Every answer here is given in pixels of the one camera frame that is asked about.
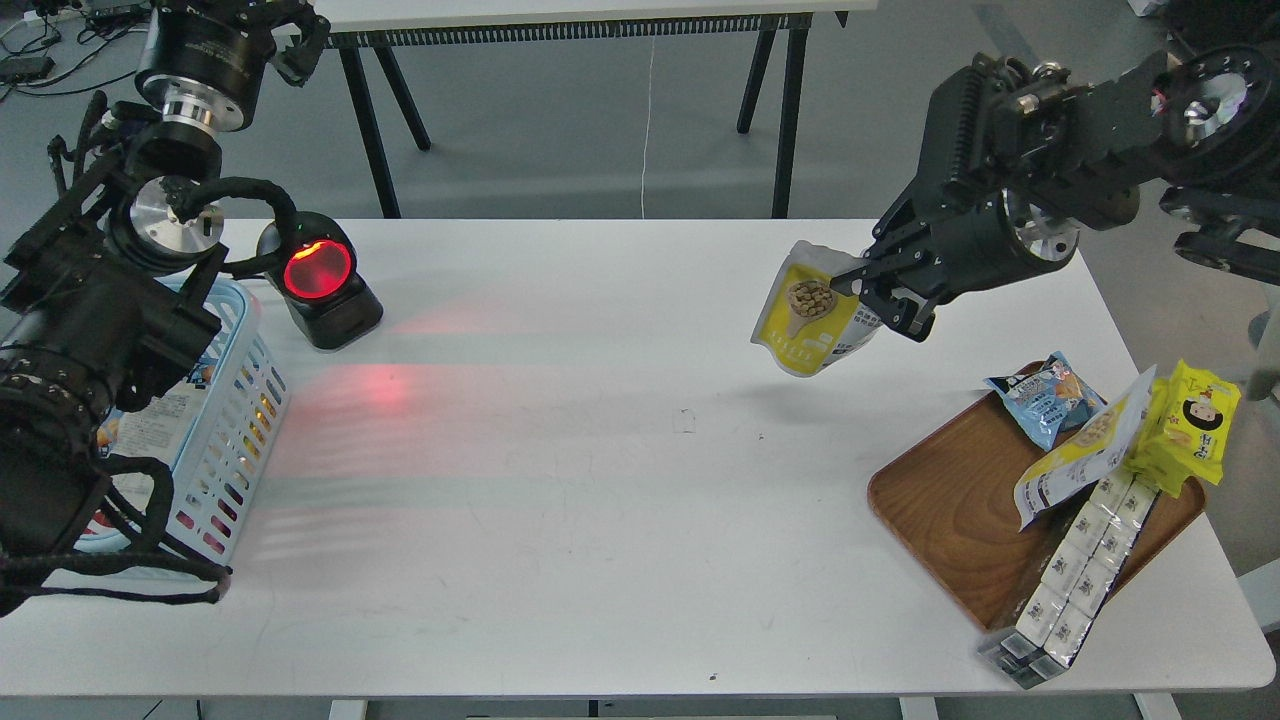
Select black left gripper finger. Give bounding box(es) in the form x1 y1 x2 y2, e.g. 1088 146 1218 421
270 1 332 87

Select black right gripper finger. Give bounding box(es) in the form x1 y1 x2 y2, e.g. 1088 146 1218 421
828 255 906 296

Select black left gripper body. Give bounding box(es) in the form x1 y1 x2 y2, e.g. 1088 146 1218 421
134 1 285 133

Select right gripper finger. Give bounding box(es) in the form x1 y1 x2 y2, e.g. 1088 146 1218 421
860 284 940 343

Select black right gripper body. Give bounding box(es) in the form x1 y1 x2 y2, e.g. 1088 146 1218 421
865 188 1080 311

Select yellow white snack pouch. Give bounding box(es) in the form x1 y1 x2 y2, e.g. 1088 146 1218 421
1012 365 1158 530
750 240 882 377

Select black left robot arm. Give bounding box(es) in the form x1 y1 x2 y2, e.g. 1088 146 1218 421
3 1 330 614

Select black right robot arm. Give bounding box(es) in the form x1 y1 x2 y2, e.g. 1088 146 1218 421
829 41 1279 342

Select blue snack bag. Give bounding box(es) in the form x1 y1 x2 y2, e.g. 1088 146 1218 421
984 351 1106 451

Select yellow cartoon snack bag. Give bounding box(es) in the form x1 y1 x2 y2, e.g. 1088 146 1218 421
1124 360 1242 498

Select white boxed snack multipack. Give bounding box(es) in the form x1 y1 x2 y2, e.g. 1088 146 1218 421
978 470 1162 689

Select light blue plastic basket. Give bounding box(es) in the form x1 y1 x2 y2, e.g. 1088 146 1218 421
70 278 293 582

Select snack packages in basket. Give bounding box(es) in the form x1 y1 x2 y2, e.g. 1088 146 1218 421
76 354 218 552

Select brown wooden tray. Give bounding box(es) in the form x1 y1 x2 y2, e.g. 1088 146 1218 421
867 361 1207 632

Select black barcode scanner red window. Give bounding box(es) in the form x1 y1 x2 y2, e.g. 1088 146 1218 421
257 211 384 350

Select white background table black legs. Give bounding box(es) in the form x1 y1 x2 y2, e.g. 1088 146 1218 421
314 1 878 219

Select floor cables and adapter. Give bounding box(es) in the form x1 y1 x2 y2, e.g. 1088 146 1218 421
0 0 151 105

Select white hanging cable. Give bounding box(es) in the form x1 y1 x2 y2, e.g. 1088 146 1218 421
640 38 657 219

